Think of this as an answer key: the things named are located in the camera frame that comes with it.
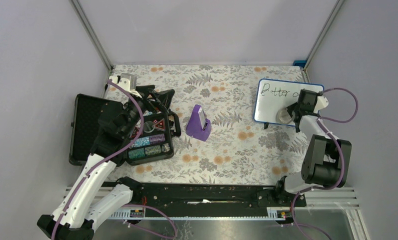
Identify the blue framed whiteboard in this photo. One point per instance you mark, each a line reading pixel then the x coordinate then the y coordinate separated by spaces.
pixel 273 95

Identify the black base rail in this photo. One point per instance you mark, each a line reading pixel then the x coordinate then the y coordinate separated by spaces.
pixel 177 200

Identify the purple wedge stand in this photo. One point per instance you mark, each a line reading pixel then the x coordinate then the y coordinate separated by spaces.
pixel 199 126

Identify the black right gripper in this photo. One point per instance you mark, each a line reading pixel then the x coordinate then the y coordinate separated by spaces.
pixel 291 108

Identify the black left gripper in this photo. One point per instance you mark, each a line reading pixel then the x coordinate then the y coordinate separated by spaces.
pixel 164 97

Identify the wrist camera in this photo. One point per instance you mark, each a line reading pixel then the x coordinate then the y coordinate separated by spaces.
pixel 124 82
pixel 322 103

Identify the blue corner bracket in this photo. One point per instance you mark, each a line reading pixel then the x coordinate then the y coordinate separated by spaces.
pixel 299 63

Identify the silver mesh sponge eraser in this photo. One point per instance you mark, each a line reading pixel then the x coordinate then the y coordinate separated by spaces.
pixel 283 117

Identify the floral table mat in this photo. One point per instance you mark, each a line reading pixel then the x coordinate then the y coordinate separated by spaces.
pixel 220 143

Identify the black poker chip case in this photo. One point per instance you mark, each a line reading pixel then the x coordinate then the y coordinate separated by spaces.
pixel 102 126

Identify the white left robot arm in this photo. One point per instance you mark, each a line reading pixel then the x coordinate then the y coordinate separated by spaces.
pixel 78 216

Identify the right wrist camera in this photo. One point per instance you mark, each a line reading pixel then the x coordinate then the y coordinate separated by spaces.
pixel 322 103

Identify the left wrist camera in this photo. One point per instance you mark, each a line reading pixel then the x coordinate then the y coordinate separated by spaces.
pixel 124 82

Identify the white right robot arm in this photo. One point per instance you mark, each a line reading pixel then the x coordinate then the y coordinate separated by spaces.
pixel 326 161

